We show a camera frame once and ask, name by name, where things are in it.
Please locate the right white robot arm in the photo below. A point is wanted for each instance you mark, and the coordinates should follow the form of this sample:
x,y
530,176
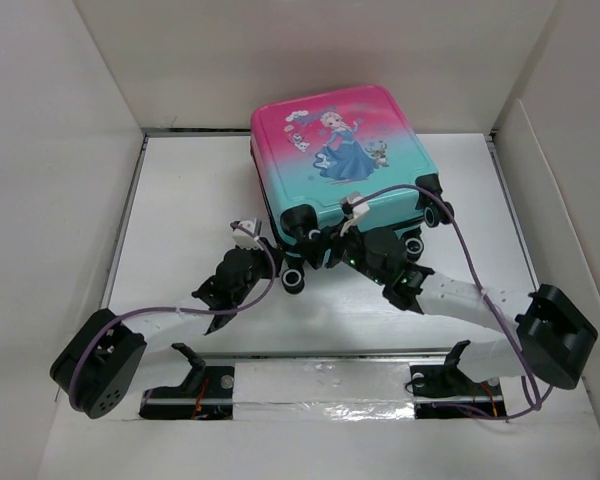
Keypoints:
x,y
542,332

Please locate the pink and teal kids suitcase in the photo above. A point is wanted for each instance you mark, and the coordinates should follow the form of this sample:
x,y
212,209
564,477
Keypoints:
x,y
313,151

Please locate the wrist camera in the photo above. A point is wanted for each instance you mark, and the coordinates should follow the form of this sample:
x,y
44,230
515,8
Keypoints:
x,y
246,233
355,209

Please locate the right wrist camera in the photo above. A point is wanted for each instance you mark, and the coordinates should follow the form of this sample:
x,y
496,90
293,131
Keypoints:
x,y
355,209

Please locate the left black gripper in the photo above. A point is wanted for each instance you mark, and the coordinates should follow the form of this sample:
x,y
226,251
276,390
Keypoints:
x,y
261,255

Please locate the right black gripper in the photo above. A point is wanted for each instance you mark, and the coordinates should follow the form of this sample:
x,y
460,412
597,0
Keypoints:
x,y
339,240

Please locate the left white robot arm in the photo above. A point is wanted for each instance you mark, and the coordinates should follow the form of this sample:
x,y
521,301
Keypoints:
x,y
145,349

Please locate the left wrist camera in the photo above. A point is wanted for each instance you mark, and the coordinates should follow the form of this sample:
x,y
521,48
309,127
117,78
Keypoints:
x,y
246,233

